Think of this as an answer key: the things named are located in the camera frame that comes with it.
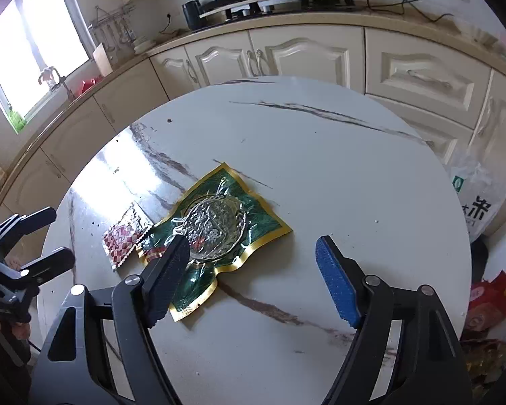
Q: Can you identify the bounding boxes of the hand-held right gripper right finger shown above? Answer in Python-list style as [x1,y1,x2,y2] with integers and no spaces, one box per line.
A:
[315,235,475,405]

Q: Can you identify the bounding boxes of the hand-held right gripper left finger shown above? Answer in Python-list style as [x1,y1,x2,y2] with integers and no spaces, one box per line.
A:
[29,234,191,405]

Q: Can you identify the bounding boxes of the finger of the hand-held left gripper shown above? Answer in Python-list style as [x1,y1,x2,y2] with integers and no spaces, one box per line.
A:
[0,247,76,300]
[0,207,57,262]

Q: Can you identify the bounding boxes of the green gold foil packet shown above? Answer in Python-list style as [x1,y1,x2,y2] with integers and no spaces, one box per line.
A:
[136,161,293,322]

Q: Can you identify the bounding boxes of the person's left hand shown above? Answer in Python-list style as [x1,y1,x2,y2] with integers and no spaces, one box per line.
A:
[9,321,31,342]

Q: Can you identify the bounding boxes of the red checkered sachet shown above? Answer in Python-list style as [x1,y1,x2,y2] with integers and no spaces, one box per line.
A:
[102,205,154,271]

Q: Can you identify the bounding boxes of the green plastic bottle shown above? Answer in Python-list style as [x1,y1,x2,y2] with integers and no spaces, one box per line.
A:
[7,110,28,132]

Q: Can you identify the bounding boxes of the metal sink faucet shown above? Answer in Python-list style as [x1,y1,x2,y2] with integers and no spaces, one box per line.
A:
[37,66,74,100]

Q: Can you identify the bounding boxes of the red plastic basket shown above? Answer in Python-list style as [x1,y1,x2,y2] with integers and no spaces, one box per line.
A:
[78,75,104,96]

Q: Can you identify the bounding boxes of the orange snack bags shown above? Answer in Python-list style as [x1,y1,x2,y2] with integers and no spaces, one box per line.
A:
[461,270,506,389]

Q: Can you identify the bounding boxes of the wooden cutting board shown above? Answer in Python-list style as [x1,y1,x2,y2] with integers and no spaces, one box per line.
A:
[92,44,112,77]

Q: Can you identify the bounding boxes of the white rice bag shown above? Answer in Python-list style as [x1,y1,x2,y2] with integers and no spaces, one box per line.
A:
[447,135,506,243]

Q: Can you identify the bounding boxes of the kitchen window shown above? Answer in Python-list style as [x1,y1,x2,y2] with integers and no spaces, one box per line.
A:
[0,0,91,127]

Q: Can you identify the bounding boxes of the stack of white bowls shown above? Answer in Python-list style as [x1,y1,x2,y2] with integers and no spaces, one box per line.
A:
[133,36,158,55]

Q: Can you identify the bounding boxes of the metal hanging utensil rack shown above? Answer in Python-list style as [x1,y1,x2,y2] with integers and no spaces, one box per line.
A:
[88,5,138,49]

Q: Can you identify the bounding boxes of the cream kitchen base cabinets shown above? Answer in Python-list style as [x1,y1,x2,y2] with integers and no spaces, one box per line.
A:
[0,8,506,237]

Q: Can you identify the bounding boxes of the black electric kettle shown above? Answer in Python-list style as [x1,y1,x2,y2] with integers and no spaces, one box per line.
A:
[182,0,203,31]

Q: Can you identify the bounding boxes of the black gas stove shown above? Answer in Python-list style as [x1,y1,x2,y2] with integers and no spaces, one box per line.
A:
[202,0,357,24]

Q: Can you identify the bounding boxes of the long wooden board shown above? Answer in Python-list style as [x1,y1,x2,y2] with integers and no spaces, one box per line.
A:
[199,0,350,18]

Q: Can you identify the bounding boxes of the black appliance power cord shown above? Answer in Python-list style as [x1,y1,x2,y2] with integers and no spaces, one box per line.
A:
[346,0,454,24]

